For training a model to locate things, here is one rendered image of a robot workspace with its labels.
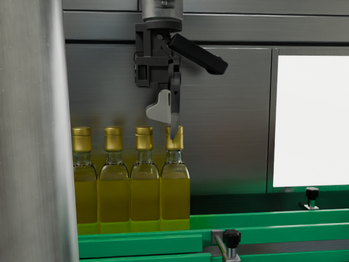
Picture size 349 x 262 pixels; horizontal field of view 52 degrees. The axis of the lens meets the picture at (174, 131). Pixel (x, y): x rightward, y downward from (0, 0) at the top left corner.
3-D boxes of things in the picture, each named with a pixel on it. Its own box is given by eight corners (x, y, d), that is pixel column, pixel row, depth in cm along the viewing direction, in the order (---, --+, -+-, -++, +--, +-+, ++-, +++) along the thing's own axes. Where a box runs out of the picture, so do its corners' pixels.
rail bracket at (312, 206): (306, 234, 88) (309, 181, 86) (320, 247, 81) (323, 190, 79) (290, 235, 88) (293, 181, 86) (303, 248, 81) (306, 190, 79)
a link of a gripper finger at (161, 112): (146, 140, 67) (145, 90, 67) (178, 139, 68) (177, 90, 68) (147, 140, 64) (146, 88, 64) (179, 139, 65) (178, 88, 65)
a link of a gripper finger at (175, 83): (168, 114, 68) (167, 67, 68) (177, 114, 68) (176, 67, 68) (170, 112, 63) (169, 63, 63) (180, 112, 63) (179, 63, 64)
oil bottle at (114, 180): (131, 258, 76) (129, 158, 72) (130, 272, 70) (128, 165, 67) (104, 259, 75) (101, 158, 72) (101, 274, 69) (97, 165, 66)
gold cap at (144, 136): (152, 147, 71) (152, 125, 71) (153, 150, 68) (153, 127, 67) (134, 147, 71) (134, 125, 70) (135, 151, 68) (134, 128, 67)
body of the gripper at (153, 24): (136, 89, 71) (135, 26, 70) (179, 89, 72) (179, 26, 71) (136, 90, 64) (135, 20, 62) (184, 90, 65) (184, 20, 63)
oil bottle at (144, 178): (158, 257, 76) (158, 157, 73) (160, 271, 71) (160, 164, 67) (131, 258, 75) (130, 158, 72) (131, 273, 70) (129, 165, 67)
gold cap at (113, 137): (123, 147, 71) (123, 125, 70) (122, 151, 68) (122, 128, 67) (105, 147, 71) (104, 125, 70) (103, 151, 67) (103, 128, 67)
